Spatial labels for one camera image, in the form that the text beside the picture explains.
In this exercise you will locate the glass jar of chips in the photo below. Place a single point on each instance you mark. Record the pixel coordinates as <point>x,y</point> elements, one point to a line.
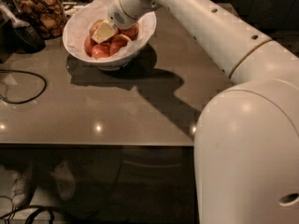
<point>48,15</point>

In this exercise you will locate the right white shoe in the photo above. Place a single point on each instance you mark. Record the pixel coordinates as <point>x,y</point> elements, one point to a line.
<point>65,181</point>

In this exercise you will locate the white shoe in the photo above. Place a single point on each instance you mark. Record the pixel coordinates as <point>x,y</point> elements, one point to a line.
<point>21,189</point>
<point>65,181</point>

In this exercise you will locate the white ceramic bowl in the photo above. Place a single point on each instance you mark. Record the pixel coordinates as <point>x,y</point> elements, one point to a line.
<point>74,44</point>

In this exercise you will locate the left edge red apple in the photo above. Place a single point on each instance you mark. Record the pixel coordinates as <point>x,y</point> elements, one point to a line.
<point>88,45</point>

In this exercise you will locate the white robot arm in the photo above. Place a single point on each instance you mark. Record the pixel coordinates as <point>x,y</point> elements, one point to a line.
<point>246,145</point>

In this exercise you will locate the left white shoe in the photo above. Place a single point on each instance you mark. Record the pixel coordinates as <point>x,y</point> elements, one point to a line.
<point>21,189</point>

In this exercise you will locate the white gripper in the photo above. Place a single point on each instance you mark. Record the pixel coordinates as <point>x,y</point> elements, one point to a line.
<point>119,19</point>

